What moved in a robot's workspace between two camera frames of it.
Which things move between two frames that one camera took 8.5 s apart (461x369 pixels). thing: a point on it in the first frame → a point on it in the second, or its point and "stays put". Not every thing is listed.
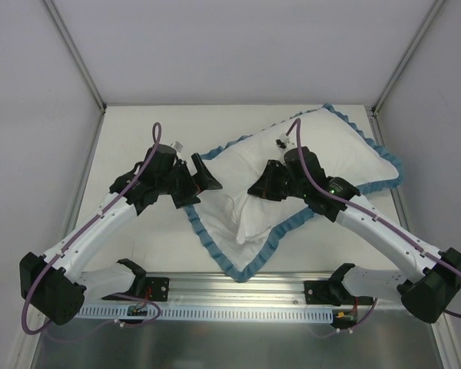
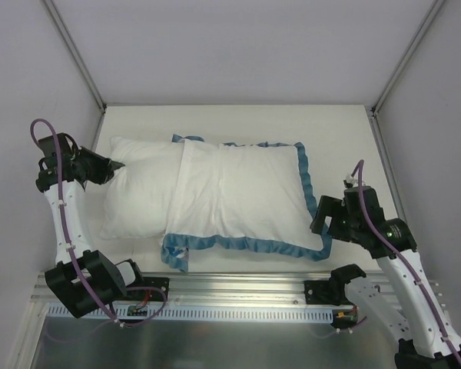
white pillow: (245, 225) → (138, 195)
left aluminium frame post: (76, 53) stays put
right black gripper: (278, 180) → (326, 214)
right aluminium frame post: (432, 11) stays put
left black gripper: (188, 184) → (98, 169)
